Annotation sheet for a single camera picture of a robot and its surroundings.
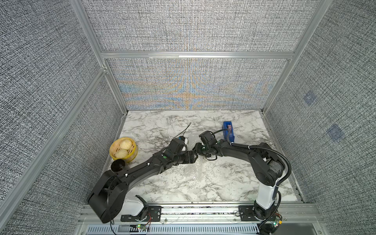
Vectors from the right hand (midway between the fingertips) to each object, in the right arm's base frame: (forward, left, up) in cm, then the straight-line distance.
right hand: (195, 148), depth 93 cm
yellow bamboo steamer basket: (-3, +50, -1) cm, 50 cm away
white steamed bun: (+2, +44, +1) cm, 44 cm away
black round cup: (-11, +46, 0) cm, 47 cm away
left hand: (-9, 0, +7) cm, 11 cm away
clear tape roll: (+14, -24, +2) cm, 28 cm away
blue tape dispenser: (+13, -23, 0) cm, 27 cm away
